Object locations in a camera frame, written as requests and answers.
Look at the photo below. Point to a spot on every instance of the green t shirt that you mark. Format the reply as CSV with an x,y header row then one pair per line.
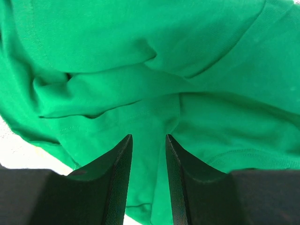
x,y
221,76

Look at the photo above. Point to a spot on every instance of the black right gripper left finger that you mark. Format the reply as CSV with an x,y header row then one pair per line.
x,y
94,194

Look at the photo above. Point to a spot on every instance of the floral patterned table mat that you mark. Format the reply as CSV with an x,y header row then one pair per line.
x,y
16,153

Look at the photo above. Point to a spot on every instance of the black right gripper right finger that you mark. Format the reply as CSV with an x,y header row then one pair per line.
x,y
203,195

